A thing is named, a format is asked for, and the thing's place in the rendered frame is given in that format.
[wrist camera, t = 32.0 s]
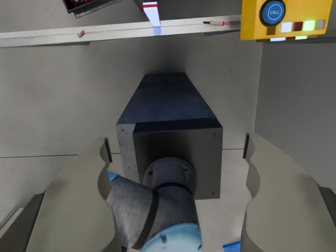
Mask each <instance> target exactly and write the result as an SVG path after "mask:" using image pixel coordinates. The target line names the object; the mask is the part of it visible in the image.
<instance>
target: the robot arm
mask: <svg viewBox="0 0 336 252"><path fill-rule="evenodd" d="M243 159H245V160H246V162H247V163H248V165H249V169H248V174H247V180H246V187H247V188H248V190H249V192H250V194H251V196H252V199H251V200H250V201H249V202H248V203H247V206H246V211H245V216H244V221H243V225H242V230H241V239H240V252H336V194H335V193H334V192H333V191H332V190H331V189H330V188H328V187H322V186H320V185H319V184H318V183H317V182H316V181H315V180H314V179H313V178H312V177H311V175H310V174H309V173H308V172H307V171H306V170H304V169H303V168H302V167H301V166H300V165H299V164H298V163H297V162H296V161H294V160H293V159H292V158H291V157H289V156H288V155H287V154H285V153H284V152H282V151H281V150H280V149H278V148H277V147H275V146H274V145H273V144H271V143H270V142H268V141H267V140H266V139H264V138H263V137H262V136H260V135H259V134H257V133H254V132H248V133H247V132H246V133H245V136H244V146H243ZM112 162H113V161H112V154H111V148H110V142H109V138H108V137H100V138H98V139H96V140H95V141H94V142H93V143H92V144H90V145H89V146H88V147H87V148H86V149H84V150H83V151H82V152H81V153H80V154H79V155H77V156H76V157H75V158H74V159H73V160H72V161H70V162H69V163H68V164H67V165H66V166H65V167H64V168H63V169H62V170H61V171H60V172H59V173H58V174H57V175H56V176H55V178H54V179H53V180H52V181H51V182H50V184H49V185H48V186H47V188H46V189H45V190H44V192H43V193H39V194H35V195H34V196H33V197H32V199H31V200H30V201H29V202H28V204H27V205H26V206H25V208H24V209H23V210H22V211H21V213H20V214H19V215H18V216H17V218H16V219H15V220H14V222H13V223H12V224H11V225H10V227H9V228H8V229H7V231H6V232H5V233H4V234H3V236H2V237H1V238H0V252H127V249H128V248H131V249H134V250H137V251H140V252H202V248H203V243H202V230H201V227H200V224H199V219H198V214H197V209H196V203H195V194H196V190H197V186H198V180H197V175H196V172H195V170H194V168H193V167H192V166H191V165H190V164H189V163H188V162H187V161H185V160H183V159H181V158H178V157H163V158H160V159H158V160H156V161H154V162H153V163H151V164H150V165H149V166H148V168H147V169H146V171H145V173H144V177H143V185H142V184H140V183H137V182H135V181H132V180H130V179H128V178H125V177H123V176H120V174H118V173H116V174H115V173H112V172H109V171H107V169H108V167H109V165H110V163H112Z"/></svg>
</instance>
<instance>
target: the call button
mask: <svg viewBox="0 0 336 252"><path fill-rule="evenodd" d="M283 14H284V6H283V3H281V2H279V1H273V2H271V3H269V4H268V5H267V6H266V7H265V8H264V10H263V19H264V20H265V21H266V22H267V23H269V24H272V23H276V22H278V21H279V20H281V18H282V16H283Z"/></svg>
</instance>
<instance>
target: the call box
mask: <svg viewBox="0 0 336 252"><path fill-rule="evenodd" d="M275 1H278V2H281V3H283V7H284V13H283V16H282V18H281V20H279V21H277V22H275V23H267V22H266V21H265V20H264V18H263V11H264V9H265V7H266V6H267V5H268V4H269V3H271V2H275ZM332 1H333V0H242V12H241V28H240V39H241V40H261V39H274V38H287V37H301V36H314V35H323V34H325V33H326V30H327V25H328V20H329V15H330V10H331V5H332ZM319 20H326V22H325V27H324V29H315V26H316V21H319ZM306 21H314V26H313V30H304V26H305V22H306ZM294 22H303V26H302V30H301V31H293V26H294ZM283 23H292V24H291V31H289V32H282V26H283ZM268 26H276V29H275V35H266V33H267V27H268Z"/></svg>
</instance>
